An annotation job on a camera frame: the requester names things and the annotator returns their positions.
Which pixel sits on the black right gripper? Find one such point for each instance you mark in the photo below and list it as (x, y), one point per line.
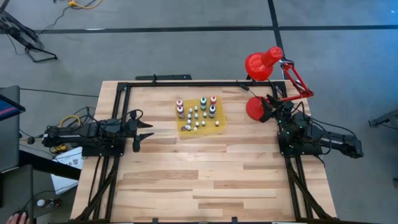
(284, 110)

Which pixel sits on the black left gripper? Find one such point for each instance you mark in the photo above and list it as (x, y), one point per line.
(132, 127)

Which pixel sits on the coloured pegs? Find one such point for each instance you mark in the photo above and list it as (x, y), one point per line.
(180, 111)

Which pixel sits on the small black label coloring bottle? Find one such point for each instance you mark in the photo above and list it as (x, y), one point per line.
(185, 127)

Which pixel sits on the large pink food coloring bottle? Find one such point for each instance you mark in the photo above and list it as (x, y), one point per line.
(179, 102)

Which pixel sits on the large orange food coloring bottle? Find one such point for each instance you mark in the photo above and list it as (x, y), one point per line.
(213, 99)

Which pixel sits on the large black food coloring bottle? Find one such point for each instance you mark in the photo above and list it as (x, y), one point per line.
(212, 110)

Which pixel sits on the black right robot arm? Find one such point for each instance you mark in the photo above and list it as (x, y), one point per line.
(329, 140)

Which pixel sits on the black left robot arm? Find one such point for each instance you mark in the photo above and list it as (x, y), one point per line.
(77, 132)

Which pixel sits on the red desk lamp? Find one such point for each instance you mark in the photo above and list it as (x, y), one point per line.
(259, 65)

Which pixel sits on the black bar device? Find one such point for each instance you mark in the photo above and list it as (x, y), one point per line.
(164, 77)

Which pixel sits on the yellow translucent plastic tray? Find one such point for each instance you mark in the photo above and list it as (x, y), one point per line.
(214, 130)

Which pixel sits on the white printed paper box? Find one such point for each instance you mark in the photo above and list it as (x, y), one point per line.
(66, 161)

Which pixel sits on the black floor beam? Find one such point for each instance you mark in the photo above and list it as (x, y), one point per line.
(46, 165)

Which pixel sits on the small red floor bottle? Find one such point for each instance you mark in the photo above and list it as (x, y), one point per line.
(58, 203)

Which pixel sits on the black floor stand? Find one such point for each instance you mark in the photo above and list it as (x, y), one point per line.
(385, 118)

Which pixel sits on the small brown floor bottle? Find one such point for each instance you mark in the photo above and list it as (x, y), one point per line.
(51, 203)

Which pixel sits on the white round lid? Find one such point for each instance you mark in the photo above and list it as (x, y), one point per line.
(40, 203)

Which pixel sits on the grey cabinet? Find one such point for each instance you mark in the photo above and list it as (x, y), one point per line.
(9, 143)

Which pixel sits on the laptop with lit screen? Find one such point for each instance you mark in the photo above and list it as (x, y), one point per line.
(7, 109)

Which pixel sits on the person's hand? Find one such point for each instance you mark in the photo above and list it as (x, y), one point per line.
(12, 219)

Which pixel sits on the black tripod stand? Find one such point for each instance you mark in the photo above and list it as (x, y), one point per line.
(18, 31)

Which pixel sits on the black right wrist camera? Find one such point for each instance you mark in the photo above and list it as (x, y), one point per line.
(265, 115)

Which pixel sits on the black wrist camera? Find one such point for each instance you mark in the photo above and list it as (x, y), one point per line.
(265, 115)
(136, 145)

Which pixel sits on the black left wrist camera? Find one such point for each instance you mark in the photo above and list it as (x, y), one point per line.
(136, 145)

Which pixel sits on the black aluminium table frame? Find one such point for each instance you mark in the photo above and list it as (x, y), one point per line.
(202, 84)

